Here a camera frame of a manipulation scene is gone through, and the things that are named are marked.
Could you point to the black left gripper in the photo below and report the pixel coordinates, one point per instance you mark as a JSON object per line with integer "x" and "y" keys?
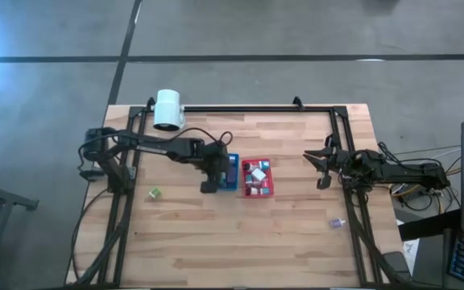
{"x": 210, "y": 167}

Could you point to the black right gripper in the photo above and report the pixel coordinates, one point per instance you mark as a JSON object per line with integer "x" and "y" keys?
{"x": 336, "y": 168}

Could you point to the dark purple box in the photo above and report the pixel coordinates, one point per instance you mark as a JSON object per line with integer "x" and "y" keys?
{"x": 232, "y": 177}

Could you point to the white cube with dotted face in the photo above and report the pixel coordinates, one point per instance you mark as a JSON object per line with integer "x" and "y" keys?
{"x": 258, "y": 174}

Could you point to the small purple charger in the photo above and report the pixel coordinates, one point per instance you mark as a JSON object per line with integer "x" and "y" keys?
{"x": 336, "y": 222}

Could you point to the green charger cube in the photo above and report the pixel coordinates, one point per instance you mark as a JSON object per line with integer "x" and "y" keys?
{"x": 154, "y": 193}

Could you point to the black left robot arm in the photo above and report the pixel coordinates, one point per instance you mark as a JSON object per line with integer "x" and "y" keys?
{"x": 155, "y": 147}

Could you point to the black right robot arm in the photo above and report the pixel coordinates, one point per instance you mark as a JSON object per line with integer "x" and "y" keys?
{"x": 409, "y": 173}

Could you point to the white device with screen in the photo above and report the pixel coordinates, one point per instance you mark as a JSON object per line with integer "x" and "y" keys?
{"x": 232, "y": 160}

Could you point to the blue plastic basket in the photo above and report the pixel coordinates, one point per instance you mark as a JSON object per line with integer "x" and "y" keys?
{"x": 237, "y": 173}

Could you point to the small teal white charger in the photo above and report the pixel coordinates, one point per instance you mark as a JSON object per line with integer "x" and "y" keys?
{"x": 261, "y": 191}
{"x": 249, "y": 180}

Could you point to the red plastic basket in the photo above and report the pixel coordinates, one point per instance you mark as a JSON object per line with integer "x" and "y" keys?
{"x": 245, "y": 194}

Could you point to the white cylindrical projector on stand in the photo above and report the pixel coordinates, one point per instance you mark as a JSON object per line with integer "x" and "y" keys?
{"x": 168, "y": 109}

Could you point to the white paper sheet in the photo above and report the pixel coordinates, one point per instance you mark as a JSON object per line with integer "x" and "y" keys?
{"x": 410, "y": 249}

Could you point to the black phone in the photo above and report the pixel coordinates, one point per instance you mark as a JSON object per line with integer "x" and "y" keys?
{"x": 395, "y": 262}

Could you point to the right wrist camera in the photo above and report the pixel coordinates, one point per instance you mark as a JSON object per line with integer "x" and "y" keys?
{"x": 346, "y": 162}

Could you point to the black frame clamp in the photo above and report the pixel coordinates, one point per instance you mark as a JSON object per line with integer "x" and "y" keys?
{"x": 150, "y": 102}
{"x": 297, "y": 102}

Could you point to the black aluminium rig frame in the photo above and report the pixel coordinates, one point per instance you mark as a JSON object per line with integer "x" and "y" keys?
{"x": 256, "y": 108}

